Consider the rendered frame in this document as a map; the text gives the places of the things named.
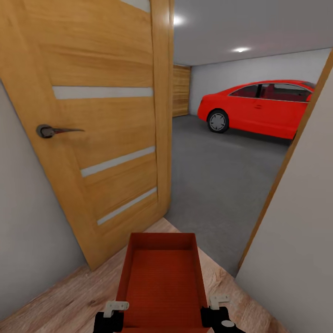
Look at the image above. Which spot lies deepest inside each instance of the car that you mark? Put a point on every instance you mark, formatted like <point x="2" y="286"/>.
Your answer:
<point x="272" y="107"/>

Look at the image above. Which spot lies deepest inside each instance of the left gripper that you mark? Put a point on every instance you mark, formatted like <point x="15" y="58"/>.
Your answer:
<point x="114" y="324"/>

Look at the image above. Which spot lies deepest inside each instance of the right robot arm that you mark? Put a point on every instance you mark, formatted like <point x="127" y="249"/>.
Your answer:
<point x="217" y="317"/>

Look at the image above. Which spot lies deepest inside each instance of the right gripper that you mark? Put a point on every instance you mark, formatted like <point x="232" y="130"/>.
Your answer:
<point x="208" y="315"/>

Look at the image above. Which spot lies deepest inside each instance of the storage box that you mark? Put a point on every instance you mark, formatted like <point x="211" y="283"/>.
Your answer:
<point x="162" y="282"/>

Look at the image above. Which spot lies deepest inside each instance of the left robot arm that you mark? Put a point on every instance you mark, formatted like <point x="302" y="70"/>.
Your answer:
<point x="110" y="321"/>

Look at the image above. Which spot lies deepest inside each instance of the garage door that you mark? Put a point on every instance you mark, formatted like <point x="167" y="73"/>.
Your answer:
<point x="181" y="86"/>

